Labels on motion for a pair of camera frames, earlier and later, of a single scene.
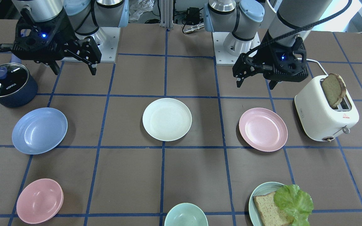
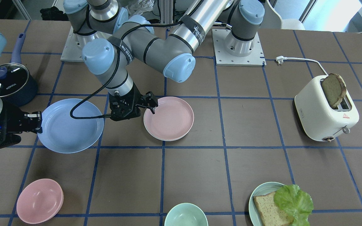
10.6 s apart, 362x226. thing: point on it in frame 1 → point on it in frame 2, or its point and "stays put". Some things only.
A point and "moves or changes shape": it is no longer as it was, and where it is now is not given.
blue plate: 40,130 moves or changes shape
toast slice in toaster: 334,88 stays put
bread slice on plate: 272,215 stays put
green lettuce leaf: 298,202 stays put
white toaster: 318,119 stays put
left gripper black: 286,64 → 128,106
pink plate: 262,130 → 173,119
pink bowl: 39,201 stays put
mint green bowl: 185,214 stays put
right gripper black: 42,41 → 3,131
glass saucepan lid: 5,79 stays put
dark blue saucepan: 25,95 stays put
